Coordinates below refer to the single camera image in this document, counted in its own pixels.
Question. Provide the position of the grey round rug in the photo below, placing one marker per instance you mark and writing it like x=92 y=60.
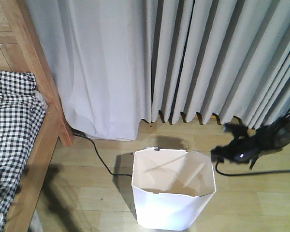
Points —
x=35 y=224

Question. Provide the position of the wooden bed frame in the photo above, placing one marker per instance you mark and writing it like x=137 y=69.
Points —
x=21 y=51

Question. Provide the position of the black white checkered bedsheet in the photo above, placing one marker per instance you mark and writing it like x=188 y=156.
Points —
x=21 y=115

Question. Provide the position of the grey pleated curtain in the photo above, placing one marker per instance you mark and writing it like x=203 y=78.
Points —
x=117 y=62

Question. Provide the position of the white floor power socket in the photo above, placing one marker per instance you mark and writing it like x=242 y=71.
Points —
x=152 y=147

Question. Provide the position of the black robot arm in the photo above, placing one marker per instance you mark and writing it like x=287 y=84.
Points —
x=277 y=135

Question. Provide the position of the white plastic trash bin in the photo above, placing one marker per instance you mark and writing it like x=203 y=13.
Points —
x=171 y=187

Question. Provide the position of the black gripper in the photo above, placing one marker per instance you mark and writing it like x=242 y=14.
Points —
x=243 y=148

